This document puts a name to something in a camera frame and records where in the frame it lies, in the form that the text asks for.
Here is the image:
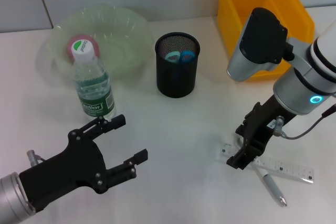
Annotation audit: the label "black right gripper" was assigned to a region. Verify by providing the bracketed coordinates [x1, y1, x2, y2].
[226, 94, 297, 170]

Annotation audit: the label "white grey pen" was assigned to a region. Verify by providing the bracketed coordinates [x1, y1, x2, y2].
[235, 134, 288, 207]

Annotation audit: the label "translucent green fruit plate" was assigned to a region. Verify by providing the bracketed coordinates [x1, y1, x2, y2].
[35, 4, 155, 88]

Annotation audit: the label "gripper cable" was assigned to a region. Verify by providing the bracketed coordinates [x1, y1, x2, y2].
[26, 150, 48, 167]
[272, 103, 336, 140]

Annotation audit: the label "black mesh pen holder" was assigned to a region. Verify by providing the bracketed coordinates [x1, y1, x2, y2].
[154, 31, 201, 99]

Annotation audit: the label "yellow plastic bin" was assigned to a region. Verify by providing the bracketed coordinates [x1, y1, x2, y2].
[216, 0, 315, 82]

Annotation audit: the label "pink peach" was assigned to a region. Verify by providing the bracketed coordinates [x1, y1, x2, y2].
[65, 34, 101, 62]

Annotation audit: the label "clear plastic ruler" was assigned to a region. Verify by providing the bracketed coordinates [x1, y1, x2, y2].
[215, 142, 315, 185]

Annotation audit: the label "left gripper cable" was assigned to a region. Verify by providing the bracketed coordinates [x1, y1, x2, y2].
[26, 150, 48, 167]

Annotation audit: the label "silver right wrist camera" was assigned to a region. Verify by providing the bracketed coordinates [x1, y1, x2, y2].
[226, 7, 295, 82]

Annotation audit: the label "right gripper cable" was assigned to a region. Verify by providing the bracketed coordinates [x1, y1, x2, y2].
[272, 103, 336, 140]

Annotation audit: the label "blue scissors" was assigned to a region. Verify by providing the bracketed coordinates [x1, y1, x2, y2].
[164, 50, 196, 65]

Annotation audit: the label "clear green-label water bottle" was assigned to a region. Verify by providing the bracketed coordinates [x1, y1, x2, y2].
[72, 37, 117, 124]

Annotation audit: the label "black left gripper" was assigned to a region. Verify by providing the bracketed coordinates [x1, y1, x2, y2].
[18, 114, 149, 214]

